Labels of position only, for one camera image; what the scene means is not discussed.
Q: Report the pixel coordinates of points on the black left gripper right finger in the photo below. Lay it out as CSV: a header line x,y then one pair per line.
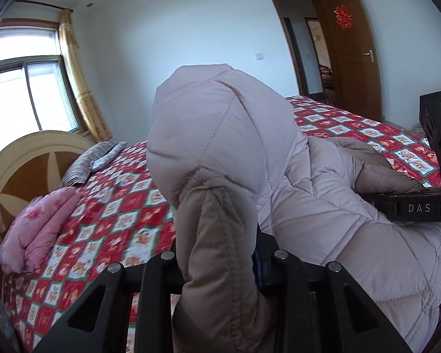
x,y
319,308

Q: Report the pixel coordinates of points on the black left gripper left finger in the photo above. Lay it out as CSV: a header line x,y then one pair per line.
x,y
99,320

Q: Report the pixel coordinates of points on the light pink quilted down jacket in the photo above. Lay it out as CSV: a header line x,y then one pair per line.
x,y
225,151

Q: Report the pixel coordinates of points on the grey cloth on floor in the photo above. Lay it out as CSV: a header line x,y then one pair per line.
x,y
417,130

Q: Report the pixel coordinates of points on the brown wooden door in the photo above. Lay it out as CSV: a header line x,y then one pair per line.
x,y
358,77

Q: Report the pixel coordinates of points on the red patterned bed sheet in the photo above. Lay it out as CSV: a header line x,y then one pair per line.
x,y
122,217

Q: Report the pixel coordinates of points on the pink folded blanket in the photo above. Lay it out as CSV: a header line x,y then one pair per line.
x,y
34,231

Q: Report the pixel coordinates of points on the red paper door decoration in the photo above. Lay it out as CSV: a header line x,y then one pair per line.
x,y
343,17

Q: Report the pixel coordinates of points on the striped grey pillow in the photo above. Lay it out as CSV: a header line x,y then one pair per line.
x,y
92,160

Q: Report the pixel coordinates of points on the cream and brown headboard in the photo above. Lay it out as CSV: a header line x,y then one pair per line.
x,y
33,166

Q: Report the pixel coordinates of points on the yellow right curtain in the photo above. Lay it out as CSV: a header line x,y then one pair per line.
x,y
92,116

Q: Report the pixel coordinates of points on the dark curtain rod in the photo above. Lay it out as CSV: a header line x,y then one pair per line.
x,y
45,4

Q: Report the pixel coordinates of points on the silver door handle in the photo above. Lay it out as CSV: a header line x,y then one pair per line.
x,y
369,54

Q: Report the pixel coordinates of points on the white wall switch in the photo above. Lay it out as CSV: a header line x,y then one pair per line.
x,y
259,56

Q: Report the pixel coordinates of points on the aluminium frame window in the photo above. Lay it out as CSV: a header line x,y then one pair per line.
x,y
35,90

